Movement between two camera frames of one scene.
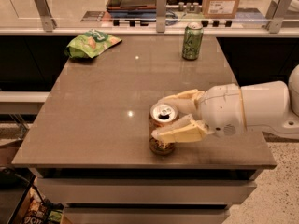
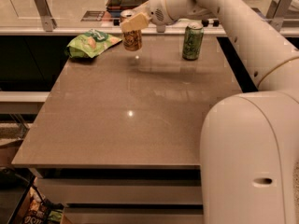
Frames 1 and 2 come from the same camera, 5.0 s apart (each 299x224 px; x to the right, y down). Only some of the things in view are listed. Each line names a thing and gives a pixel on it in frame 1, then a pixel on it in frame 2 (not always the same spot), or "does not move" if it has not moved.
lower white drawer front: x=145 y=215 does not move
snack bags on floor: x=42 y=211 does not move
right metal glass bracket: x=277 y=8 does not move
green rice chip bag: x=91 y=44 does not move
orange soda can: x=161 y=114 -> x=132 y=38
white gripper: x=221 y=109 -> x=156 y=10
